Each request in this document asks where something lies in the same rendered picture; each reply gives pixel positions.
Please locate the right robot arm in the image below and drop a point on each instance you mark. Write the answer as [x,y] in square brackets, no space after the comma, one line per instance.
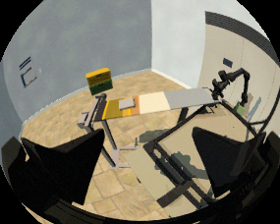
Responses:
[224,77]

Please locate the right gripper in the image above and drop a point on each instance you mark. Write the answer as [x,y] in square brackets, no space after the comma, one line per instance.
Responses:
[220,87]

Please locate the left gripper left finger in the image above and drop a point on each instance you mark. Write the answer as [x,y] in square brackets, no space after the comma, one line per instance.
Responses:
[70,164]

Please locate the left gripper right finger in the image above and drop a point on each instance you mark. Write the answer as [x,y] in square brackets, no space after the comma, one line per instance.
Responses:
[223,158]

